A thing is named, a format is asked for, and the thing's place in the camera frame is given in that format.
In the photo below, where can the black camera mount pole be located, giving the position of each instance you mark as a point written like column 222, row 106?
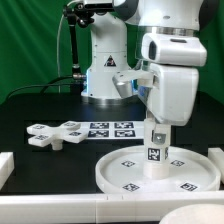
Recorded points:
column 77, row 15

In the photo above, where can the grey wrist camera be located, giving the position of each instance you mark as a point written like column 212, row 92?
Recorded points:
column 123, row 81

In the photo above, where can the white left barrier block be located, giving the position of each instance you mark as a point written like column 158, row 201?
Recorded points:
column 6, row 167

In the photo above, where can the white front barrier rail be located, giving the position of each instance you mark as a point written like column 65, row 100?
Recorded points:
column 98, row 208

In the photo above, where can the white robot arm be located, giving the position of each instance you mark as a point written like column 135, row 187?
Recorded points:
column 118, row 30

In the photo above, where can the white round table top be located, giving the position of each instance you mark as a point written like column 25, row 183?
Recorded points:
column 138, row 169

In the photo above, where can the white round object foreground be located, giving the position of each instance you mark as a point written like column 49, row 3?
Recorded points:
column 196, row 214

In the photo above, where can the white fiducial marker sheet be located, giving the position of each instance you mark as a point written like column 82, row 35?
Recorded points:
column 110, row 130

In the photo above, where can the white right barrier block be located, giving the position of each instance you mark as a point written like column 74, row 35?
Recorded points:
column 216, row 155

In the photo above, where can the white cross-shaped table base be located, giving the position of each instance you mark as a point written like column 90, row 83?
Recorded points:
column 43, row 135

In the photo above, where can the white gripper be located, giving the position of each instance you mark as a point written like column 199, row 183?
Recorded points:
column 172, row 65

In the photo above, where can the white barrier block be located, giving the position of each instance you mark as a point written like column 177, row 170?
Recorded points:
column 216, row 155
column 6, row 167

